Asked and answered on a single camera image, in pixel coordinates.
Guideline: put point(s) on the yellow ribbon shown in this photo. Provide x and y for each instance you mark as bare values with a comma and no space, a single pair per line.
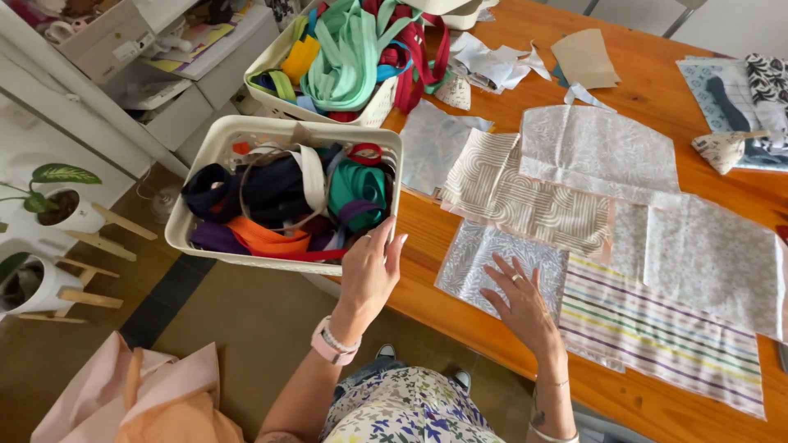
300,56

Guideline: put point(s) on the grey leaf-print fabric piece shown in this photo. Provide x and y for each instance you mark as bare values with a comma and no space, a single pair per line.
468,264

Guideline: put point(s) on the white pot with leafy plant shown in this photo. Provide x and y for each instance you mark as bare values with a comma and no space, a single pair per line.
68,209

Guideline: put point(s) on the white fabric strip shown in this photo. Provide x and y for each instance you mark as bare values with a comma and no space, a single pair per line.
585,96

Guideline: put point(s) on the white leaf-print fabric piece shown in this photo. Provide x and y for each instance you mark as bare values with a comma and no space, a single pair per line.
597,151

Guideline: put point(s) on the orange ribbon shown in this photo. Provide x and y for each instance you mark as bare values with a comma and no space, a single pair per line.
265,237

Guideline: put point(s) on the white basket of bright ribbons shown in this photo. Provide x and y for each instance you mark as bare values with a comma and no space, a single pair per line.
271,58

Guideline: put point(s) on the white pot on wooden stand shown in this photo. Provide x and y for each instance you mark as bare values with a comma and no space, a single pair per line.
43,286

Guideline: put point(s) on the silver bangle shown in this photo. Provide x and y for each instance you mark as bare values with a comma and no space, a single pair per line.
551,437

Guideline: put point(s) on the purple ribbon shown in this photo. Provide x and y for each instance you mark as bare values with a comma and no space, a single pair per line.
212,237

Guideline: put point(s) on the person's left hand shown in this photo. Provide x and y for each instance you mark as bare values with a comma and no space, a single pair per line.
366,277

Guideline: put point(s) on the tan fabric piece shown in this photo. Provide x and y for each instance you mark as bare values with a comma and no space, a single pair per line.
585,58

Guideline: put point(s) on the silvery pale blue fabric piece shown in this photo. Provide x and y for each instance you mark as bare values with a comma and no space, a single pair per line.
431,144

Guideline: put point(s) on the pink wristwatch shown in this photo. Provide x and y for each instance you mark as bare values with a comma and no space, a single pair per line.
325,347

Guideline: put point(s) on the white shelf unit with clutter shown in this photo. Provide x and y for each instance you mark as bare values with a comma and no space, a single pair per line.
141,67

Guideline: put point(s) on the heap of white paper scraps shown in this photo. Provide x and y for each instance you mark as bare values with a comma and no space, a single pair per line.
492,61

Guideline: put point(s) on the pile of blue patterned fabrics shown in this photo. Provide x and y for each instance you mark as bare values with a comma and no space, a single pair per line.
739,98

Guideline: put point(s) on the teal green ribbon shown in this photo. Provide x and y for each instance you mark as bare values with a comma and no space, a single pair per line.
357,187

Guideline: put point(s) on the person's right hand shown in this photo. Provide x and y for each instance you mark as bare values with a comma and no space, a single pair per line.
526,314

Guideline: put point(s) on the dark red webbing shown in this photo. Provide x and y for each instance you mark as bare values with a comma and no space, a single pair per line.
418,61

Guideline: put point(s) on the person's floral dress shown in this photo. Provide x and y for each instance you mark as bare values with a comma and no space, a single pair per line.
406,412

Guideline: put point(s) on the small white floor fan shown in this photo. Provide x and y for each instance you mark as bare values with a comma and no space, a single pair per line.
165,204

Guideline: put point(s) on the person's dark sneaker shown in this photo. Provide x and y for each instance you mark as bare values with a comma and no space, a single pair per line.
462,380
386,352

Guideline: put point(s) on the navy webbing bundle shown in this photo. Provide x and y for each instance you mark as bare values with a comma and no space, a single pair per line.
265,187

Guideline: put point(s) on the mint green ribbon bundle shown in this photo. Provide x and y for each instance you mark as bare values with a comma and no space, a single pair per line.
345,58

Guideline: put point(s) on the red ribbon roll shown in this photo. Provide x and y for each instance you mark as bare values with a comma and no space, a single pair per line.
365,152

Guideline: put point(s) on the small patterned cone pouch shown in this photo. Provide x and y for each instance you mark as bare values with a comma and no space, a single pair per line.
454,93

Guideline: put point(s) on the cream patterned triangle pouch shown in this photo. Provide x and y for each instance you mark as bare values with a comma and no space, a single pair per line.
720,151

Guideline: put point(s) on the white basket of dark ribbons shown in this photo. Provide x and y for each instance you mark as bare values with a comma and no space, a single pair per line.
184,227

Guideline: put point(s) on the pale grey speckled fabric piece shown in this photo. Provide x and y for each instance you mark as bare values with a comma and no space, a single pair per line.
628,240

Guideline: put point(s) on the beige arch-pattern fabric piece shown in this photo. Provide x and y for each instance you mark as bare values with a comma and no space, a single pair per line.
523,197

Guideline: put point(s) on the rainbow-striped fabric piece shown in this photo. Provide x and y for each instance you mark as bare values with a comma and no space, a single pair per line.
659,332

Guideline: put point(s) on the white dotted fabric piece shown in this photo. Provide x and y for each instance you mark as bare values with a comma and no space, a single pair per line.
714,264

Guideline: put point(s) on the pink and peach fabric heap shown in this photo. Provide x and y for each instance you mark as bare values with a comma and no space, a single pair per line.
141,400

